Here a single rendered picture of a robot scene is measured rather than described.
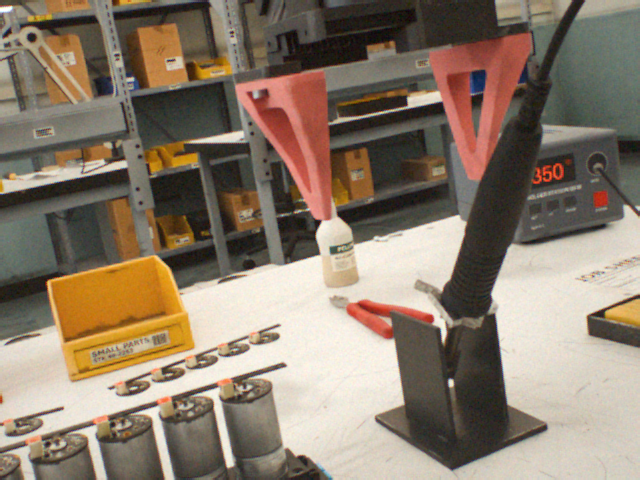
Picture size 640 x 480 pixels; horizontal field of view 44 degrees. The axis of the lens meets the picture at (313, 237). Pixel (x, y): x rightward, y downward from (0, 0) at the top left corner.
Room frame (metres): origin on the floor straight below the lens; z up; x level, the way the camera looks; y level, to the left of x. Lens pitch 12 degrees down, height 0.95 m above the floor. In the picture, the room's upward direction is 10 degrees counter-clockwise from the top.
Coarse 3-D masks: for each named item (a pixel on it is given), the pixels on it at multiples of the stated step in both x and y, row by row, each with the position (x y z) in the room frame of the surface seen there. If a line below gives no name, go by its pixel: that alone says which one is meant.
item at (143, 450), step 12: (144, 432) 0.32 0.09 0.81; (108, 444) 0.32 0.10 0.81; (120, 444) 0.31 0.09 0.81; (132, 444) 0.32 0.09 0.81; (144, 444) 0.32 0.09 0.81; (156, 444) 0.33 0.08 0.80; (108, 456) 0.32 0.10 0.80; (120, 456) 0.31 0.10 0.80; (132, 456) 0.32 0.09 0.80; (144, 456) 0.32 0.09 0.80; (156, 456) 0.32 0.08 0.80; (108, 468) 0.32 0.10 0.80; (120, 468) 0.31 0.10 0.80; (132, 468) 0.31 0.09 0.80; (144, 468) 0.32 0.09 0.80; (156, 468) 0.32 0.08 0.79
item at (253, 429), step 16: (256, 400) 0.33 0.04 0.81; (272, 400) 0.34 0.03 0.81; (224, 416) 0.34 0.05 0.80; (240, 416) 0.33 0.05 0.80; (256, 416) 0.33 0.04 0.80; (272, 416) 0.34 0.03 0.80; (240, 432) 0.33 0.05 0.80; (256, 432) 0.33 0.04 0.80; (272, 432) 0.34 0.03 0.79; (240, 448) 0.34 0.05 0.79; (256, 448) 0.33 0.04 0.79; (272, 448) 0.34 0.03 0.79; (240, 464) 0.34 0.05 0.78; (256, 464) 0.33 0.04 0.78; (272, 464) 0.34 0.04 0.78
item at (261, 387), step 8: (248, 384) 0.35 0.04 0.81; (256, 384) 0.35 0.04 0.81; (264, 384) 0.35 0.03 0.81; (272, 384) 0.35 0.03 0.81; (240, 392) 0.34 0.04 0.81; (248, 392) 0.34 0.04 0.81; (256, 392) 0.34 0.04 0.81; (264, 392) 0.34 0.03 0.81; (224, 400) 0.34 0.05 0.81; (232, 400) 0.34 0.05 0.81; (240, 400) 0.33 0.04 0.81; (248, 400) 0.33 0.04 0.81
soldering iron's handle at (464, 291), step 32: (544, 96) 0.31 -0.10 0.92; (512, 128) 0.32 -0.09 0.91; (512, 160) 0.32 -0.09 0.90; (480, 192) 0.34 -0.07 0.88; (512, 192) 0.33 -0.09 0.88; (480, 224) 0.34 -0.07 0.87; (512, 224) 0.34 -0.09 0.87; (480, 256) 0.35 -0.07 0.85; (448, 288) 0.37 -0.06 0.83; (480, 288) 0.36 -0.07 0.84
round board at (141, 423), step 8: (128, 416) 0.34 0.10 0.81; (136, 416) 0.34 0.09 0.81; (144, 416) 0.33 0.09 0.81; (112, 424) 0.33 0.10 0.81; (136, 424) 0.33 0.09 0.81; (144, 424) 0.33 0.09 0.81; (152, 424) 0.33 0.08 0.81; (96, 432) 0.33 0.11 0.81; (112, 432) 0.32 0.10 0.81; (120, 432) 0.32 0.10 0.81; (136, 432) 0.32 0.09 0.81; (104, 440) 0.32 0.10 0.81; (112, 440) 0.31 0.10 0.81; (120, 440) 0.31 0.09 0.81
